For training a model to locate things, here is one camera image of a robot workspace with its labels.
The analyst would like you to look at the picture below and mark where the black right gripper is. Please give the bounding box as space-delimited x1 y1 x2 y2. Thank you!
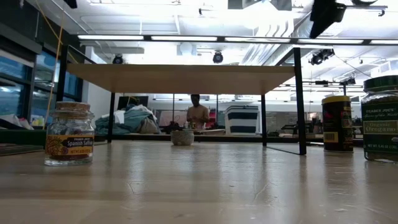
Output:
309 0 374 40

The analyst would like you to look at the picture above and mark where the yellow extension cable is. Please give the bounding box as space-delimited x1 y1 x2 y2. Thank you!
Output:
35 0 65 127

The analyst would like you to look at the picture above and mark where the wooden shelf black metal frame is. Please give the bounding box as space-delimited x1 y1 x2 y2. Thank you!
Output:
67 46 307 156

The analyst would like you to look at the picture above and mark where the green-lid oregano glass jar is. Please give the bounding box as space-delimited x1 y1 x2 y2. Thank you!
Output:
361 75 398 163

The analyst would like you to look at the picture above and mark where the black white striped bin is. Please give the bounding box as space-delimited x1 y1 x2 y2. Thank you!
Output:
224 105 260 135

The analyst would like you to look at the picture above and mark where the pile of teal cloth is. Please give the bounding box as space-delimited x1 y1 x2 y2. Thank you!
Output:
95 104 161 135

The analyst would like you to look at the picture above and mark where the yellow-lid chili spice canister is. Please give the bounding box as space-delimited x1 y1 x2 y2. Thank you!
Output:
321 95 354 153

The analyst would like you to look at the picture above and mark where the black ceiling track spotlight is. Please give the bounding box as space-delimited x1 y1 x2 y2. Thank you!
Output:
309 49 336 66

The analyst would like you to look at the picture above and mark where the person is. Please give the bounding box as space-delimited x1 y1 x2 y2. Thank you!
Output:
186 94 211 130

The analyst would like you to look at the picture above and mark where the glass saffron jar cork lid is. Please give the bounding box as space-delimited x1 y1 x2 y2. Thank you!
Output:
44 101 95 167

